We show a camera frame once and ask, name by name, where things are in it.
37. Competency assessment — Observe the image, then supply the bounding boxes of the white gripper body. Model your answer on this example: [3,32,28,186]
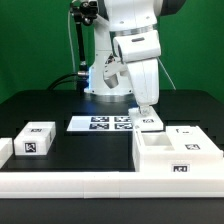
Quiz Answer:
[127,59,159,107]

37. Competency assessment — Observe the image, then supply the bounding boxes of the white cabinet door panel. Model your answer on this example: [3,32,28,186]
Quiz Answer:
[166,126,223,159]

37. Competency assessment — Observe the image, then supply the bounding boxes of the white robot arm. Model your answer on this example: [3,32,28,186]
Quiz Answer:
[81,0,186,115]

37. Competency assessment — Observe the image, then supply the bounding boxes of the white cabinet body box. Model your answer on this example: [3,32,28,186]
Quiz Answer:
[132,128,224,174]

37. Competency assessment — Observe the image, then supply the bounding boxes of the white cabinet top block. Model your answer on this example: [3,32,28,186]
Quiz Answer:
[14,122,56,156]

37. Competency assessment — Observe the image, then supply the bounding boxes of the white thin cable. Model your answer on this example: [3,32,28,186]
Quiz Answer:
[157,58,177,91]

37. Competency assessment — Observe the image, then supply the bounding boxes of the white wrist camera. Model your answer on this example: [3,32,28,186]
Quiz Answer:
[103,55,126,89]

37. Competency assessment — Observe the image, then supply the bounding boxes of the white marker base plate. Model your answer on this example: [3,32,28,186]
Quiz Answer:
[67,116,132,132]

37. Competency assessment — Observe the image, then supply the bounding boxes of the black base cables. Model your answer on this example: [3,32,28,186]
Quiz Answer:
[46,73,88,92]

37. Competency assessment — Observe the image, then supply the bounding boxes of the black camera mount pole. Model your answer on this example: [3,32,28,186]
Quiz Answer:
[69,0,101,79]

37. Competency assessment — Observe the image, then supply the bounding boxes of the white L-shaped obstacle wall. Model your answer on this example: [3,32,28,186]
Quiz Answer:
[0,138,224,198]

